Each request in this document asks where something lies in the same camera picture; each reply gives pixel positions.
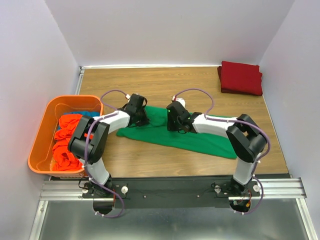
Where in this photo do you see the orange plastic basket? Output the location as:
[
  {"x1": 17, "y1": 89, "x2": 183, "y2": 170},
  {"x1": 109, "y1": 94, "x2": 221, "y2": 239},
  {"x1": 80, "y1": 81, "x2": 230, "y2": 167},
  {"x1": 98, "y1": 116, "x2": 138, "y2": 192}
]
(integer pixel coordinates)
[{"x1": 28, "y1": 95, "x2": 104, "y2": 178}]

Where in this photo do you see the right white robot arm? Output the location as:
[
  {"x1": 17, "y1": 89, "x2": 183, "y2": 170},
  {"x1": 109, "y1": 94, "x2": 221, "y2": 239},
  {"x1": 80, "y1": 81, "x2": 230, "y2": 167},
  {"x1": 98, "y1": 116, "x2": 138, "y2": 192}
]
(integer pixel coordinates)
[{"x1": 166, "y1": 101, "x2": 268, "y2": 196}]

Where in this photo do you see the green t shirt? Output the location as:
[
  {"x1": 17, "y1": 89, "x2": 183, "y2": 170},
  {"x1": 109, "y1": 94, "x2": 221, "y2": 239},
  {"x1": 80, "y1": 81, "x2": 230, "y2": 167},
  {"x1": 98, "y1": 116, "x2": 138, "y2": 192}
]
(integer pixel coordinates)
[{"x1": 116, "y1": 106, "x2": 237, "y2": 159}]

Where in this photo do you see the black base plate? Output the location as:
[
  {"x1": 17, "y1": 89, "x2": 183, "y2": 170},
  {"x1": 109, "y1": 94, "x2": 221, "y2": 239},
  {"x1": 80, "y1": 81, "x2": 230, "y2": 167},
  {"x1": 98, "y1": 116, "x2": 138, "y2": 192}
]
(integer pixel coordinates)
[{"x1": 82, "y1": 175, "x2": 261, "y2": 213}]

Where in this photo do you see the purple cable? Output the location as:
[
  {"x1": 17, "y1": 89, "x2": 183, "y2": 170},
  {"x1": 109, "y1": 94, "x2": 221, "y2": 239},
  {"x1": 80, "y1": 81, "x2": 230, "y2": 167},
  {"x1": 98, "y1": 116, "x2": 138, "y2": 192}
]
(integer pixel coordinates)
[
  {"x1": 172, "y1": 88, "x2": 272, "y2": 216},
  {"x1": 83, "y1": 89, "x2": 126, "y2": 219}
]

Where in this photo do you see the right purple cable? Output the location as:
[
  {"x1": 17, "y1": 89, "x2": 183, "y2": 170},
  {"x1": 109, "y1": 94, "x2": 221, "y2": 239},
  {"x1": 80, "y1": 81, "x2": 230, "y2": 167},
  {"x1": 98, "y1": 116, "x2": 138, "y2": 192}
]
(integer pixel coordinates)
[{"x1": 172, "y1": 88, "x2": 272, "y2": 216}]

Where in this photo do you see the folded dark red t shirt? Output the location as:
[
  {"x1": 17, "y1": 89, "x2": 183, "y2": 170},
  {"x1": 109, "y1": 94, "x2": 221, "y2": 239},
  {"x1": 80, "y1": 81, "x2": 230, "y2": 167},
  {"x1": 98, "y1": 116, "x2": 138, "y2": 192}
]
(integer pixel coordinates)
[{"x1": 217, "y1": 66, "x2": 263, "y2": 96}]

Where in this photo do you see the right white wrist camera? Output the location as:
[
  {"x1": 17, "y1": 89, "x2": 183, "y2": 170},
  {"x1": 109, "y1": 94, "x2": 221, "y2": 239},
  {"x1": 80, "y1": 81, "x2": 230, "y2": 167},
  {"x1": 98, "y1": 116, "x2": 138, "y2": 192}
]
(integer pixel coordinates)
[{"x1": 171, "y1": 95, "x2": 186, "y2": 107}]

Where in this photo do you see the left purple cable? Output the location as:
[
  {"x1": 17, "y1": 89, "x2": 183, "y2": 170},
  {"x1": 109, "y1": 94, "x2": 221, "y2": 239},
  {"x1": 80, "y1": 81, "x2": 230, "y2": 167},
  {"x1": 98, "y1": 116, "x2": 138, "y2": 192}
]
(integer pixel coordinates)
[{"x1": 83, "y1": 89, "x2": 126, "y2": 219}]

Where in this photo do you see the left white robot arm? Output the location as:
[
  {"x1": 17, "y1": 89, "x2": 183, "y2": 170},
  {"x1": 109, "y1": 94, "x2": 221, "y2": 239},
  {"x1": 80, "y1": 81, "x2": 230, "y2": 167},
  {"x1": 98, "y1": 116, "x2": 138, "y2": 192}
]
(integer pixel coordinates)
[{"x1": 67, "y1": 93, "x2": 150, "y2": 198}]

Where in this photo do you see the orange t shirt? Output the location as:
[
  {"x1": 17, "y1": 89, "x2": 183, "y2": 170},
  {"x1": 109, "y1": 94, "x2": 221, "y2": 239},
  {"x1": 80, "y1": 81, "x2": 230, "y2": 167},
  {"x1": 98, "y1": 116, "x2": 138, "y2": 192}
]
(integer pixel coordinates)
[{"x1": 51, "y1": 113, "x2": 83, "y2": 172}]

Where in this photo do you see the blue t shirt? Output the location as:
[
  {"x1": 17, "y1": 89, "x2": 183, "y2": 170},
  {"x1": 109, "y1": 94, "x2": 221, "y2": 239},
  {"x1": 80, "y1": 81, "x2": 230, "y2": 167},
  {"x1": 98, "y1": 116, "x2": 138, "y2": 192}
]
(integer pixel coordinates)
[{"x1": 57, "y1": 111, "x2": 100, "y2": 131}]

